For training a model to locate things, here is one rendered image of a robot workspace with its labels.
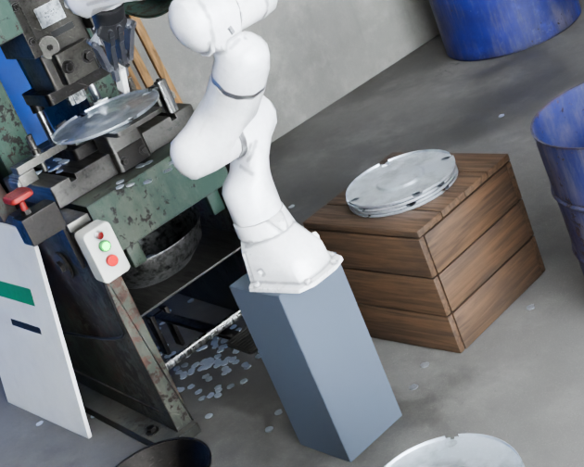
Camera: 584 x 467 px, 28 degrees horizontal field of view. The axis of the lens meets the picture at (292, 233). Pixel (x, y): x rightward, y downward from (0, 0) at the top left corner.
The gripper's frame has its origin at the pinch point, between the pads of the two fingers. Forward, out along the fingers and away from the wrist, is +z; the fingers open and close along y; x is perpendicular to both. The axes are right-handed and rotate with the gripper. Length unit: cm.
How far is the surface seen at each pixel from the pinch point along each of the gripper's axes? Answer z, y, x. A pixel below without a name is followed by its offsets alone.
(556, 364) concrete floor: 49, 35, -104
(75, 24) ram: -1.7, 5.3, 25.2
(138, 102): 15.9, 8.6, 8.4
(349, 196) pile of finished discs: 39, 37, -38
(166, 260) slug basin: 53, -2, -8
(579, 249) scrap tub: 32, 54, -95
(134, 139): 21.8, 2.7, 3.8
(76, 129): 19.4, -6.4, 15.5
